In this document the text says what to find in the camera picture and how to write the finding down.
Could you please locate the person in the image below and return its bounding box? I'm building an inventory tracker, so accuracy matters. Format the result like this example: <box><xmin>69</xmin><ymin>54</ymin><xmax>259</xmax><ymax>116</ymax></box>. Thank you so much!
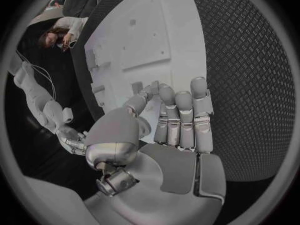
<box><xmin>37</xmin><ymin>16</ymin><xmax>90</xmax><ymax>53</ymax></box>

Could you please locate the white cable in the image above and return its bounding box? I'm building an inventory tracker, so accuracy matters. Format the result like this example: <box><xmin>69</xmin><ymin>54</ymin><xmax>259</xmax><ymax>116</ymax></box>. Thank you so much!
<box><xmin>15</xmin><ymin>50</ymin><xmax>57</xmax><ymax>101</ymax></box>

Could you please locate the white task board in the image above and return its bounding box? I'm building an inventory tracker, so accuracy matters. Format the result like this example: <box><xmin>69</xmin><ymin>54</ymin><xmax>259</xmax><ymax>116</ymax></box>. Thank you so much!
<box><xmin>83</xmin><ymin>0</ymin><xmax>209</xmax><ymax>145</ymax></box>

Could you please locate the square block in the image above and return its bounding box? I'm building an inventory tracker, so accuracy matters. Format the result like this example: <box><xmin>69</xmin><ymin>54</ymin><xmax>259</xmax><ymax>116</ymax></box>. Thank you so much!
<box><xmin>131</xmin><ymin>81</ymin><xmax>145</xmax><ymax>94</ymax></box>

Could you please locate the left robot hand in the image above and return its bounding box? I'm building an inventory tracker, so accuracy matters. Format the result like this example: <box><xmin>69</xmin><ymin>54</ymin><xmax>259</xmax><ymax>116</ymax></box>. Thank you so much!
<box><xmin>83</xmin><ymin>76</ymin><xmax>227</xmax><ymax>225</ymax></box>

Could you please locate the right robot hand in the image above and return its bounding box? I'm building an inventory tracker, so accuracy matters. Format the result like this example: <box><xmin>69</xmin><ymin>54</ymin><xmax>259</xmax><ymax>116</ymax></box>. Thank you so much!
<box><xmin>55</xmin><ymin>125</ymin><xmax>90</xmax><ymax>156</ymax></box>

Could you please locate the small block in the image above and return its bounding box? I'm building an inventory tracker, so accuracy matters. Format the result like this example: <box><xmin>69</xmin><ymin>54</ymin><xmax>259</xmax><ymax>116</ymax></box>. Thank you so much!
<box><xmin>150</xmin><ymin>80</ymin><xmax>161</xmax><ymax>95</ymax></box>

